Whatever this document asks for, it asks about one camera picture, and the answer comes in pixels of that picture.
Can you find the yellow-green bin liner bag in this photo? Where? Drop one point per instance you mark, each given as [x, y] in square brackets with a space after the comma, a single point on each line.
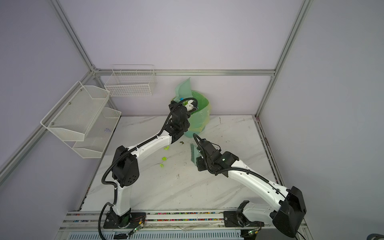
[199, 111]

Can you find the white mesh wall shelf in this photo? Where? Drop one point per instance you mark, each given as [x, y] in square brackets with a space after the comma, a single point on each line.
[83, 121]

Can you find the green hand brush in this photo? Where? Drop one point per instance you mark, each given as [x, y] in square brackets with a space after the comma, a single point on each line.
[194, 154]

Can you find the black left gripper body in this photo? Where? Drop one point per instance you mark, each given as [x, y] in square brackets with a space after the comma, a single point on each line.
[187, 125]

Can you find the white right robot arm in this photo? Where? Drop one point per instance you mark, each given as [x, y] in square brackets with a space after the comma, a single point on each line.
[286, 206]

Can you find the aluminium frame post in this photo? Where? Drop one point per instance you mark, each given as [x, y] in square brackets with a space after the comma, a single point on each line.
[70, 31]

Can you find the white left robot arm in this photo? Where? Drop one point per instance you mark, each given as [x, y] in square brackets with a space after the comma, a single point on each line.
[124, 169]

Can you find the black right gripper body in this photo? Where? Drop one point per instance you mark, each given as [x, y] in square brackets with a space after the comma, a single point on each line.
[201, 164]

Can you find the white wire wall basket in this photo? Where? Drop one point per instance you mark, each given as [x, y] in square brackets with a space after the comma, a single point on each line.
[131, 81]

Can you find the green plastic dustpan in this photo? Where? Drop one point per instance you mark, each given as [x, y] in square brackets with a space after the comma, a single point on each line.
[183, 91]

